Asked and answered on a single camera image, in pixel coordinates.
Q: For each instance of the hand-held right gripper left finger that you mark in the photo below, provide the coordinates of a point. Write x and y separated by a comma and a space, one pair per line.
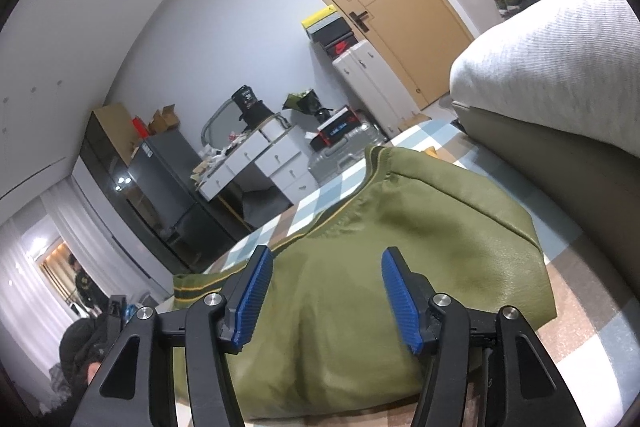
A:
252, 302

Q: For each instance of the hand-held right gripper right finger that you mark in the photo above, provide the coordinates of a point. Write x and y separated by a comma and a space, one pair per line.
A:
402, 302

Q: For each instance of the green varsity jacket yellow sleeves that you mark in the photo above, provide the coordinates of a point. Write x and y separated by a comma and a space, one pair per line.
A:
350, 282

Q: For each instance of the person's left forearm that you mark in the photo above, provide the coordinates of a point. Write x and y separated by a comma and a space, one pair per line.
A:
77, 352

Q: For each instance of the white curtain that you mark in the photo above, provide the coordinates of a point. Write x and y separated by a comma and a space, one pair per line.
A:
20, 287

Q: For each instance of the white desk with drawers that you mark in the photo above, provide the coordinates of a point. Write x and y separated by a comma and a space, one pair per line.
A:
280, 157

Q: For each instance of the dark glossy wardrobe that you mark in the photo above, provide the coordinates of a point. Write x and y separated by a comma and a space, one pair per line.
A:
105, 167

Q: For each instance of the small cardboard box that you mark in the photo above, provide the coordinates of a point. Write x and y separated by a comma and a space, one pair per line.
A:
432, 152

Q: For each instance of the silver suitcase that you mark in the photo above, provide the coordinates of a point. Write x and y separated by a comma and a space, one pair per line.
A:
340, 157

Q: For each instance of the grey refrigerator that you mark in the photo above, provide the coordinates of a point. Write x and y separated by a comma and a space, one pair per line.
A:
160, 167

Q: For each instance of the arched desk mirror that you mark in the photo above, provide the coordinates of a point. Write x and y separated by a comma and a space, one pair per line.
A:
215, 122

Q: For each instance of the checked bed sheet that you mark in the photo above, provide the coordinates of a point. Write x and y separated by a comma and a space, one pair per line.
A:
590, 357

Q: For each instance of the cardboard boxes on fridge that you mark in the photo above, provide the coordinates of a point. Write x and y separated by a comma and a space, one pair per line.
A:
115, 122

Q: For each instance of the open cardboard box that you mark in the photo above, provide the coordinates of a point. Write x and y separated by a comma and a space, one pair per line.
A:
164, 121

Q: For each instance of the wrapped flower bouquet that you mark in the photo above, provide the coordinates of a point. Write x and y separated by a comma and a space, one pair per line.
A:
302, 102

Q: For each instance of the white upright suitcase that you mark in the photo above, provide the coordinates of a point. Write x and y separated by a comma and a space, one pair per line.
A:
375, 82

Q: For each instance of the black shoe box red logo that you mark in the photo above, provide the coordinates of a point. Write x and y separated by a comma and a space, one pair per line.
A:
341, 47

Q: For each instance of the white pillow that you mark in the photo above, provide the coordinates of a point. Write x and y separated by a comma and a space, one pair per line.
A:
550, 57

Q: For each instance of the yellow shoe box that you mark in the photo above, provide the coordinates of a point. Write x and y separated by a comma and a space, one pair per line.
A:
320, 18

